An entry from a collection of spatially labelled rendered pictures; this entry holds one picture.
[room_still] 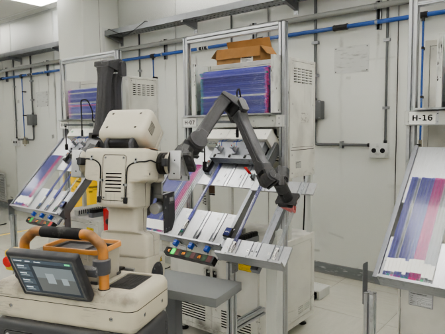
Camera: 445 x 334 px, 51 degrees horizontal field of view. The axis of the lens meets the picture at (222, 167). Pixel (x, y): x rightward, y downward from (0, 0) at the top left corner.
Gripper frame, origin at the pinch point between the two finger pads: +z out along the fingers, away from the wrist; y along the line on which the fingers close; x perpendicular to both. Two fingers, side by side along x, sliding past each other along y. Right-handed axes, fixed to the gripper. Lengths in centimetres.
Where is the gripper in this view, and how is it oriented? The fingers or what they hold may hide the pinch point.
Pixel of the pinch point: (293, 211)
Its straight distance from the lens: 218.1
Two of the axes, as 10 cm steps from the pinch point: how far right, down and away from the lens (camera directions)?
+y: -8.1, -0.4, 5.8
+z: 4.0, 6.9, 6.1
